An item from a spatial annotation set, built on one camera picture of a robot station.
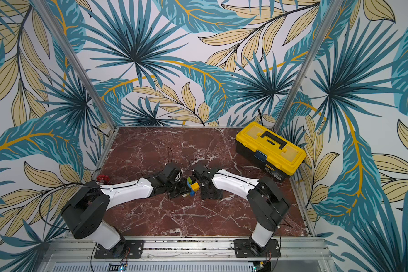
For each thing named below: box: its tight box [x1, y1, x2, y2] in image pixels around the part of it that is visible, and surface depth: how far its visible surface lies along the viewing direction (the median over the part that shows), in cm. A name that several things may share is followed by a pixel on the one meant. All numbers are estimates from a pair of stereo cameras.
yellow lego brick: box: [190, 182, 201, 192], surface depth 92 cm
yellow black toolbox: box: [234, 121, 308, 183], surface depth 92 cm
